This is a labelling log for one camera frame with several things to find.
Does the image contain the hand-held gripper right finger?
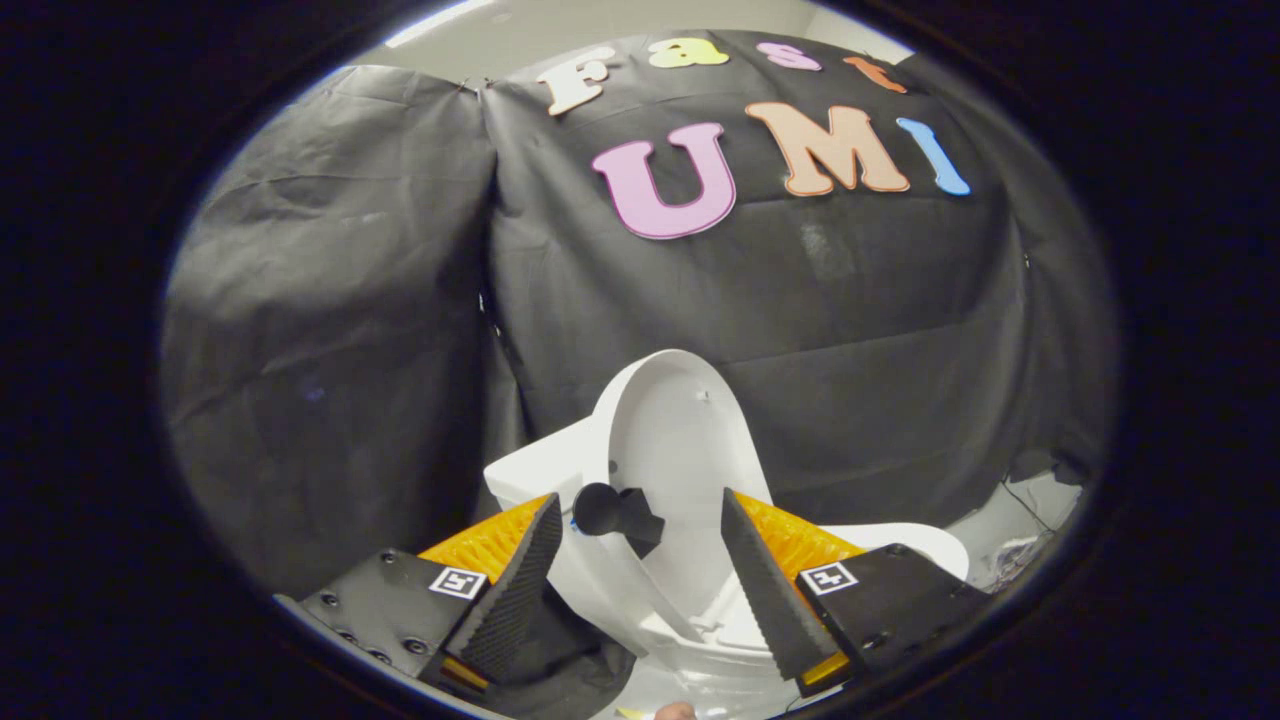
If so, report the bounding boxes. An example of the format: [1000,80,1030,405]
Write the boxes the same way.
[720,488,991,699]

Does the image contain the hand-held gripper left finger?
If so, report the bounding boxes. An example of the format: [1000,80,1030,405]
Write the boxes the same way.
[300,492,564,699]

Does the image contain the white toilet lid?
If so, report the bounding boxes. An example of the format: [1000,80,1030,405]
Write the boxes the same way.
[572,348,776,646]

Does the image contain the white toilet with tank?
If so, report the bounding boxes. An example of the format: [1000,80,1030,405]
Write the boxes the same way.
[484,415,971,720]

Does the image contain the white toilet seat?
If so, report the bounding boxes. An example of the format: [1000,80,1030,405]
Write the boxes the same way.
[820,520,971,583]

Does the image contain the dark cloth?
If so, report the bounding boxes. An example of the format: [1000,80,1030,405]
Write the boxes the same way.
[470,585,638,720]

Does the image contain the black backdrop cloth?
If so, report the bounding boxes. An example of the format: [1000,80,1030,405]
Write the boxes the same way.
[160,30,1121,601]

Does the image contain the tangle of floor cables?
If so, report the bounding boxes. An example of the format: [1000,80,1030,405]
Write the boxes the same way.
[985,476,1089,593]

